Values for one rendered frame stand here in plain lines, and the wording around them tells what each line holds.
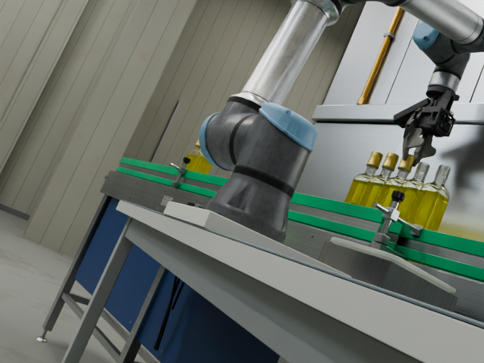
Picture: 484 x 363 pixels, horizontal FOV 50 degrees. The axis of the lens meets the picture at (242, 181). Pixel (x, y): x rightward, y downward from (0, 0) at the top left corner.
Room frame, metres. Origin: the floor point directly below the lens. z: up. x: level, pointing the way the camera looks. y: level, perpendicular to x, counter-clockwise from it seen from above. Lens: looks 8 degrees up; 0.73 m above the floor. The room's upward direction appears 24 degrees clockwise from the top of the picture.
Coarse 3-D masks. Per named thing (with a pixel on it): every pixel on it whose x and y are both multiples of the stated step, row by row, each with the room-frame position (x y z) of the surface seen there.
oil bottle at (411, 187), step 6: (408, 180) 1.30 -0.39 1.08; (414, 180) 1.29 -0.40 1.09; (420, 180) 1.29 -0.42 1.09; (402, 186) 1.31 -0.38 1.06; (408, 186) 1.29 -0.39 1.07; (414, 186) 1.28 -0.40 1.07; (420, 186) 1.28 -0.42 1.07; (408, 192) 1.28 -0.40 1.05; (414, 192) 1.27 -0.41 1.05; (408, 198) 1.28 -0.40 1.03; (414, 198) 1.27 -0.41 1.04; (402, 204) 1.29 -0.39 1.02; (408, 204) 1.27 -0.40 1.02; (402, 210) 1.28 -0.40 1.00; (408, 210) 1.27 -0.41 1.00; (402, 216) 1.28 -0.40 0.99; (408, 216) 1.27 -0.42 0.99
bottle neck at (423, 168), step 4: (420, 164) 1.30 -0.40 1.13; (424, 164) 1.29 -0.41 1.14; (428, 164) 1.29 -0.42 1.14; (420, 168) 1.30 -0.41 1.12; (424, 168) 1.29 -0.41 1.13; (428, 168) 1.30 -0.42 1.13; (416, 172) 1.30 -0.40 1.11; (420, 172) 1.29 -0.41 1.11; (424, 172) 1.29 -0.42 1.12; (416, 176) 1.30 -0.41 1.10; (420, 176) 1.29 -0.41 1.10; (424, 176) 1.30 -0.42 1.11
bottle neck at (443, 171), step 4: (440, 168) 1.25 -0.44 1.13; (444, 168) 1.25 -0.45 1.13; (448, 168) 1.25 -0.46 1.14; (436, 172) 1.26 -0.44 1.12; (440, 172) 1.25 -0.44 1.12; (444, 172) 1.25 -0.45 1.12; (448, 172) 1.25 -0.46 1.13; (436, 176) 1.26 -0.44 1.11; (440, 176) 1.25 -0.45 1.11; (444, 176) 1.25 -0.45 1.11; (436, 180) 1.25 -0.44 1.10; (440, 180) 1.25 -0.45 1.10; (444, 180) 1.25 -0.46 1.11; (444, 184) 1.25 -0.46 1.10
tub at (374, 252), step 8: (336, 240) 1.00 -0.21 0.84; (344, 240) 0.99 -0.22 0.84; (352, 248) 0.98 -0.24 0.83; (360, 248) 0.95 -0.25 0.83; (368, 248) 0.94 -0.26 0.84; (384, 256) 0.91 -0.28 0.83; (392, 256) 0.90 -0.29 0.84; (400, 264) 0.91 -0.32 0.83; (408, 264) 0.91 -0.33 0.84; (416, 272) 0.94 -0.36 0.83; (424, 272) 0.94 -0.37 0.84; (432, 280) 0.95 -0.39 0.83; (440, 280) 0.97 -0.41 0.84; (448, 288) 0.98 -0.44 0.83
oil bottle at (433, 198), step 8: (424, 184) 1.26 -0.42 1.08; (432, 184) 1.24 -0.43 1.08; (440, 184) 1.24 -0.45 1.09; (424, 192) 1.25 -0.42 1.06; (432, 192) 1.23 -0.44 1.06; (440, 192) 1.23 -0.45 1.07; (448, 192) 1.25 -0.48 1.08; (416, 200) 1.26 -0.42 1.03; (424, 200) 1.25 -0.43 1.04; (432, 200) 1.23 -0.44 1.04; (440, 200) 1.23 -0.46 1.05; (448, 200) 1.25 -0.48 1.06; (416, 208) 1.26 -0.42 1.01; (424, 208) 1.24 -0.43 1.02; (432, 208) 1.23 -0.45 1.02; (440, 208) 1.24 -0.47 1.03; (416, 216) 1.25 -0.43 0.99; (424, 216) 1.23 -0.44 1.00; (432, 216) 1.23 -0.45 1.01; (440, 216) 1.24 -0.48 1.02; (416, 224) 1.24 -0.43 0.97; (424, 224) 1.23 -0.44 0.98; (432, 224) 1.24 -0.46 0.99; (424, 264) 1.25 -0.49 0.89
